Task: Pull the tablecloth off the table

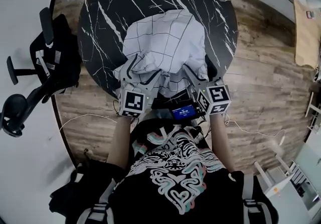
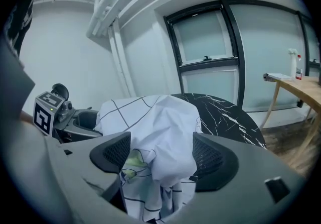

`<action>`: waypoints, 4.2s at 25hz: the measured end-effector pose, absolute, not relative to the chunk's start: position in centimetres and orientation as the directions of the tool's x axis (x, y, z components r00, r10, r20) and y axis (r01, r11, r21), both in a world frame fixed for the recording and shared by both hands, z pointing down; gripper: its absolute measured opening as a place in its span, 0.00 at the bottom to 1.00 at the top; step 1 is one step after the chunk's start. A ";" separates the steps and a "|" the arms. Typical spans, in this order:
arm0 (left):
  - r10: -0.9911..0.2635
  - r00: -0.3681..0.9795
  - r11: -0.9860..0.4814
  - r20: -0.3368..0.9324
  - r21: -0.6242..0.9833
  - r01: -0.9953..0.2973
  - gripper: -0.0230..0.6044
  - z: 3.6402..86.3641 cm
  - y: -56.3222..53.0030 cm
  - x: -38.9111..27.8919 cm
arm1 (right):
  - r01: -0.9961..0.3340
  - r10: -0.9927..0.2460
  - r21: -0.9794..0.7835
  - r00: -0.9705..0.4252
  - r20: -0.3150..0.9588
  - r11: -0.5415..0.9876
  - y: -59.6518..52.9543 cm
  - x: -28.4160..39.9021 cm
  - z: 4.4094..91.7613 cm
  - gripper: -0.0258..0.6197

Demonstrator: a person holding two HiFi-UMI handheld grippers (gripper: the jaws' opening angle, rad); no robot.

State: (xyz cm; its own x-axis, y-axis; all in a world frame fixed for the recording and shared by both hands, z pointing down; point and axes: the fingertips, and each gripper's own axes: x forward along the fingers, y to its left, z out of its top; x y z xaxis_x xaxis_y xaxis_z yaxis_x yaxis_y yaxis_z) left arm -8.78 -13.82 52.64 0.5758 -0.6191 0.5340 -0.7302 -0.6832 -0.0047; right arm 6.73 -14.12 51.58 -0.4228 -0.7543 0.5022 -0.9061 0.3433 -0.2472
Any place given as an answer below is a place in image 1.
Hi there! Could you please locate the white metal frame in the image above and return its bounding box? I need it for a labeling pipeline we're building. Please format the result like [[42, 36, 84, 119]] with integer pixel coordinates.
[[253, 153, 296, 199]]

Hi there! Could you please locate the person's right forearm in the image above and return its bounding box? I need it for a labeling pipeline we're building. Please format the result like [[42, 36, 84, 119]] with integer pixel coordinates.
[[210, 112, 237, 173]]

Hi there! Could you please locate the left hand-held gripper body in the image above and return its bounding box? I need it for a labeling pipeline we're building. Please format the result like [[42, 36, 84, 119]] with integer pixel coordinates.
[[118, 76, 158, 119]]

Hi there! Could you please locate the light wooden desk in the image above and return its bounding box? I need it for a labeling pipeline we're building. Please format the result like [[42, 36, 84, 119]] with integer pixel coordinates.
[[292, 0, 321, 68]]

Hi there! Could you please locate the white grid tablecloth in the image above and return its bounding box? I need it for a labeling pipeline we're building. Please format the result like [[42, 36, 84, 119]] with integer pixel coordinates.
[[113, 9, 209, 98]]

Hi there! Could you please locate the grey shoulder strap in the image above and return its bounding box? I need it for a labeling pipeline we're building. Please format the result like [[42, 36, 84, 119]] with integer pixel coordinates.
[[241, 171, 265, 224], [77, 177, 118, 224]]

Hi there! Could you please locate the white floor cable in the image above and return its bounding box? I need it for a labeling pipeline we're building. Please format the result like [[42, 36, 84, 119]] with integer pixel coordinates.
[[59, 113, 118, 132], [224, 114, 286, 146]]

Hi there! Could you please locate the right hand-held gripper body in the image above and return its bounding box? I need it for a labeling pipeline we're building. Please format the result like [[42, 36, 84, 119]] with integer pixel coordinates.
[[188, 76, 232, 116]]

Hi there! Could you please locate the black printed t-shirt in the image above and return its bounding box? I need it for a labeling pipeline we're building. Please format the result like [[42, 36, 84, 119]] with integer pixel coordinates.
[[49, 118, 279, 224]]

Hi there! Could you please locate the black device with blue screen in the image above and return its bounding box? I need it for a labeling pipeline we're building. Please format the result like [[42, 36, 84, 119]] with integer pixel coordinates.
[[151, 93, 202, 121]]

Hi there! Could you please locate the black office chair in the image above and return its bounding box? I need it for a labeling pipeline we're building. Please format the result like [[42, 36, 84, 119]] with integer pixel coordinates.
[[0, 7, 83, 139]]

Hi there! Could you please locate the person's left forearm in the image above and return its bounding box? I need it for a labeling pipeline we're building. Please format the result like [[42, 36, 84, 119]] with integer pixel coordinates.
[[107, 115, 138, 170]]

